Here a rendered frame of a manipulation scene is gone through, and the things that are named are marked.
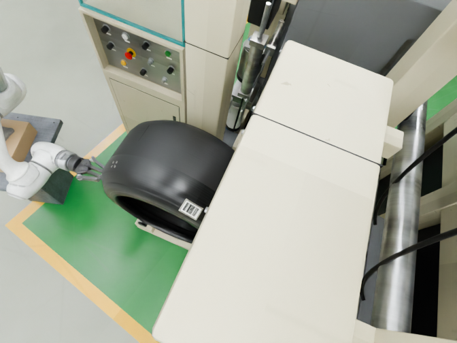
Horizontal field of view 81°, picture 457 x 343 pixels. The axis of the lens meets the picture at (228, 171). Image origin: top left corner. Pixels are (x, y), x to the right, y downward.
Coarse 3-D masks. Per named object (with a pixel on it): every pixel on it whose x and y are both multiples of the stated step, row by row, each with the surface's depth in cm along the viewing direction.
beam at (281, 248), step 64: (320, 64) 57; (256, 128) 48; (320, 128) 50; (384, 128) 52; (256, 192) 42; (320, 192) 44; (192, 256) 37; (256, 256) 38; (320, 256) 39; (192, 320) 34; (256, 320) 35; (320, 320) 36
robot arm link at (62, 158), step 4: (60, 152) 123; (64, 152) 123; (68, 152) 124; (72, 152) 125; (56, 156) 122; (60, 156) 122; (64, 156) 123; (68, 156) 123; (72, 156) 124; (56, 160) 122; (60, 160) 122; (64, 160) 122; (68, 160) 123; (56, 164) 123; (60, 164) 122; (64, 164) 122; (60, 168) 126; (64, 168) 123
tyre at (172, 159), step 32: (160, 128) 87; (192, 128) 88; (128, 160) 82; (160, 160) 80; (192, 160) 82; (224, 160) 86; (128, 192) 83; (160, 192) 78; (192, 192) 78; (160, 224) 122; (192, 224) 84
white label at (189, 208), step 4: (188, 200) 78; (184, 204) 78; (188, 204) 78; (192, 204) 78; (180, 208) 77; (184, 208) 78; (188, 208) 78; (192, 208) 78; (196, 208) 79; (200, 208) 79; (184, 212) 78; (188, 212) 78; (192, 212) 79; (196, 212) 79; (200, 212) 79; (192, 216) 79; (196, 216) 79
